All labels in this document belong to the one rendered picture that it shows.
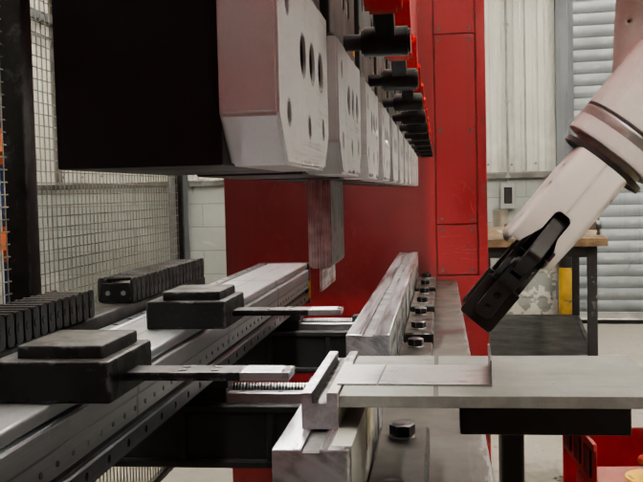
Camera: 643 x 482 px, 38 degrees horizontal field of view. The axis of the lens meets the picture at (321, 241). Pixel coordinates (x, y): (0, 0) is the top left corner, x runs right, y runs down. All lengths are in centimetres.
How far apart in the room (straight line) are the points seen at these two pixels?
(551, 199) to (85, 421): 48
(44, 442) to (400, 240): 225
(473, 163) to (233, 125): 265
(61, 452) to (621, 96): 57
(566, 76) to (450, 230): 520
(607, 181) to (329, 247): 23
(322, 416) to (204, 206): 791
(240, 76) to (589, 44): 790
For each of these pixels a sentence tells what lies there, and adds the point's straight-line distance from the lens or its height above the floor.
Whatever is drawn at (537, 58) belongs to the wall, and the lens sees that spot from 822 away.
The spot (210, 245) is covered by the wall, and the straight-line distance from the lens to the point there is 865.
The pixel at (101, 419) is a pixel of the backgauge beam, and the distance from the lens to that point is 97.
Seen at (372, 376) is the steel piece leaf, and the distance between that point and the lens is 82.
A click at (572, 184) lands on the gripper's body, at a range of 77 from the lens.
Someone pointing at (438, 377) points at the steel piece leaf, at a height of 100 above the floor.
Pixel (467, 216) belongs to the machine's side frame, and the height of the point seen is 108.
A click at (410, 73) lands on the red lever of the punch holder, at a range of 77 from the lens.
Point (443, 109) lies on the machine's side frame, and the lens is 299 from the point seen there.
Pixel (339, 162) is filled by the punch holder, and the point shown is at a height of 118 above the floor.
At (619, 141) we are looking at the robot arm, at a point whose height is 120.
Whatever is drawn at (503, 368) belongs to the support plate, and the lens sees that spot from 87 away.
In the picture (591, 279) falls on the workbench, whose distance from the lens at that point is 494.
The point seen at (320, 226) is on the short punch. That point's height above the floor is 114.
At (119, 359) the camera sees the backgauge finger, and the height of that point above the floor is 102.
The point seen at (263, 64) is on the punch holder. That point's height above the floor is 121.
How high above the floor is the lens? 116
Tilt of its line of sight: 3 degrees down
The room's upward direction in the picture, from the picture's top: 1 degrees counter-clockwise
